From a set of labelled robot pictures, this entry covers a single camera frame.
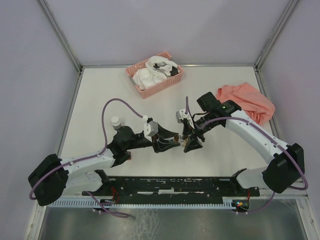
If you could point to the white bottle cap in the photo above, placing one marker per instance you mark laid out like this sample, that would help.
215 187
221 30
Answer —
116 123

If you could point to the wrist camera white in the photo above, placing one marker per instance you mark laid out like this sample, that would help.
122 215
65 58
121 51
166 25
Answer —
182 114
150 129

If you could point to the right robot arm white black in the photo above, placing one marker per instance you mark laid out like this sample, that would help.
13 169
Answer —
285 163

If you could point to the white cable duct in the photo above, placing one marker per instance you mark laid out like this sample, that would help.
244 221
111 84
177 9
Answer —
226 204

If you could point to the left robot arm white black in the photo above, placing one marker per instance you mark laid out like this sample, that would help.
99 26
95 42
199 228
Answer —
55 177

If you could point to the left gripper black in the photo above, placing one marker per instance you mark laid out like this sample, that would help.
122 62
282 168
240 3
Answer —
159 146

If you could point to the white cloth in basket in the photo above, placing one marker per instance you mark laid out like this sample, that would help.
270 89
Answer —
156 70

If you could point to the glass pill bottle yellow pills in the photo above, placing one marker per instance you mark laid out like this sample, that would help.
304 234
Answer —
181 139

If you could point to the pink shirt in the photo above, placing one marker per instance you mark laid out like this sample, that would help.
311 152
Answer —
257 106

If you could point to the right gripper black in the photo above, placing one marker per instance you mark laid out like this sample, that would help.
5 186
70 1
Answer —
189 130

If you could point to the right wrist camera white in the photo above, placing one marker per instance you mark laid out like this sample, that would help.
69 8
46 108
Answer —
182 114

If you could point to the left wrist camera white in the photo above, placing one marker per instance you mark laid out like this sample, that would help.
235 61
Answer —
150 129

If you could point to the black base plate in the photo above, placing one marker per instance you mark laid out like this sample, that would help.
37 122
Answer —
164 190

